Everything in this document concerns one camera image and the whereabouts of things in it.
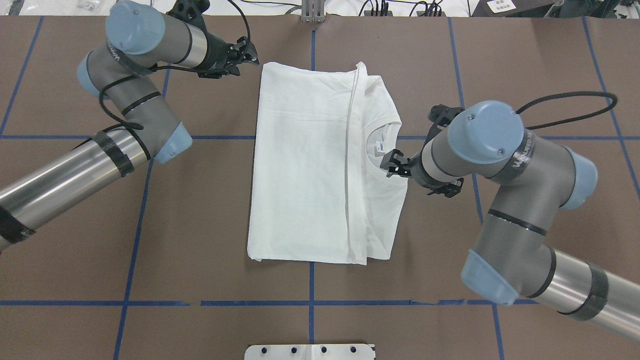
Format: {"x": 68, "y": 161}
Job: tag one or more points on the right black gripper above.
{"x": 414, "y": 166}

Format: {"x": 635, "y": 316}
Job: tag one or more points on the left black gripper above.
{"x": 217, "y": 52}

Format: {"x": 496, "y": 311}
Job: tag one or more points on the white long-sleeve printed shirt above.
{"x": 318, "y": 191}

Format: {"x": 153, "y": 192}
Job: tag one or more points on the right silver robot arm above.
{"x": 536, "y": 179}

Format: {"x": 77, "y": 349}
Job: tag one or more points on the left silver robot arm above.
{"x": 140, "y": 41}

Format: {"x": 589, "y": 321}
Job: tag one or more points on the black box white label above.
{"x": 515, "y": 8}

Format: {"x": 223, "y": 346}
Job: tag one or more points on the plastic sheet bag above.
{"x": 66, "y": 7}

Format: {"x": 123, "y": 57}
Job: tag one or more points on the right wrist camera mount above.
{"x": 441, "y": 117}

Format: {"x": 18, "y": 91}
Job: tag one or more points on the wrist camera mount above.
{"x": 189, "y": 11}
{"x": 441, "y": 117}

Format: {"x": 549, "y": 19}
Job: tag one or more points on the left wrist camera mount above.
{"x": 189, "y": 11}

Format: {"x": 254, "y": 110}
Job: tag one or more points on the aluminium frame post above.
{"x": 313, "y": 11}

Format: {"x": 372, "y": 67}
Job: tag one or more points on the white central pillar mount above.
{"x": 331, "y": 351}

